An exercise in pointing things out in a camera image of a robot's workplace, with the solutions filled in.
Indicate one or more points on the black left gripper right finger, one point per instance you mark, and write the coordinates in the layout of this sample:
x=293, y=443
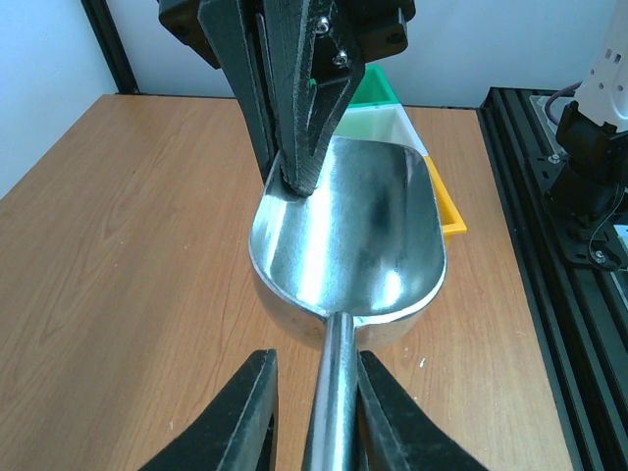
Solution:
x=393, y=432

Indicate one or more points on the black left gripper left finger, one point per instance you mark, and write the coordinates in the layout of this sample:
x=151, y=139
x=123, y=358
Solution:
x=237, y=430

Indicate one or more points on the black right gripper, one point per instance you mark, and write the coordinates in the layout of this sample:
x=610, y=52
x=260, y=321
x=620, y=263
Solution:
x=314, y=52

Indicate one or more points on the silver metal scoop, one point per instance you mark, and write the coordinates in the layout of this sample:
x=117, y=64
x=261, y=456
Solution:
x=347, y=268

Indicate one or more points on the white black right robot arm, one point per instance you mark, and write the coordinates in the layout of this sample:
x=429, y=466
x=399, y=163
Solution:
x=592, y=129

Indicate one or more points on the green plastic bin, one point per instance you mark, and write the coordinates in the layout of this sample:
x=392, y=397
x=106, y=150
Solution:
x=374, y=89

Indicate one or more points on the white translucent plastic bin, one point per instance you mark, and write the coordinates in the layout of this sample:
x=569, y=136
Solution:
x=385, y=123

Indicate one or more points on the orange plastic bin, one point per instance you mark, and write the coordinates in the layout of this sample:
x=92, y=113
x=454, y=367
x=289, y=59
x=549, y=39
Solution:
x=451, y=219

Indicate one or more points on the black aluminium frame rail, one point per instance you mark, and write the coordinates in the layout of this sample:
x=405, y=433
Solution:
x=575, y=276

